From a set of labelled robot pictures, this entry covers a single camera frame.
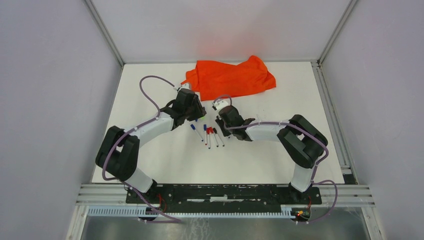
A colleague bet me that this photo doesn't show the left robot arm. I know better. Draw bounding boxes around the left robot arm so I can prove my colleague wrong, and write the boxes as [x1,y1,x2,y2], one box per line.
[95,88,206,204]

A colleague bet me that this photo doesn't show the aluminium frame rail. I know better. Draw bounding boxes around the aluminium frame rail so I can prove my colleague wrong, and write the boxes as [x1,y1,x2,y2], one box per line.
[76,184,375,207]

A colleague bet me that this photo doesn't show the orange cloth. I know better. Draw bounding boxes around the orange cloth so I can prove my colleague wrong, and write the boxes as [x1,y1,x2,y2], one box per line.
[181,55,277,101]

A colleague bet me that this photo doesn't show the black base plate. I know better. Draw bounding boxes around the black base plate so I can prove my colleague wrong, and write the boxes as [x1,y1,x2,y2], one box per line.
[126,183,323,214]

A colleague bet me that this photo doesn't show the blue capped pen left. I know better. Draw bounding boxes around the blue capped pen left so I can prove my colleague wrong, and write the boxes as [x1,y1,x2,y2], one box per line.
[203,124,208,146]

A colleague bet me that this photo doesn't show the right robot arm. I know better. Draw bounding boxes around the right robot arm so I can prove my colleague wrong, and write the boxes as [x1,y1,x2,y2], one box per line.
[212,104,329,204]

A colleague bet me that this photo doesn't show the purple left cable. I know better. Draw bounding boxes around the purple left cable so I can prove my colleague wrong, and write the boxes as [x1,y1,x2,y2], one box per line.
[101,75,182,224]

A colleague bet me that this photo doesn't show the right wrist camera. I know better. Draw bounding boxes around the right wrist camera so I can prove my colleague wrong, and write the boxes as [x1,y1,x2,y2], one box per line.
[212,100,231,112]

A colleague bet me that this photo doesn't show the black capped white pen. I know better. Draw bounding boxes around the black capped white pen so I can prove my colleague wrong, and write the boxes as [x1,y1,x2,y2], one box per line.
[212,127,225,147]

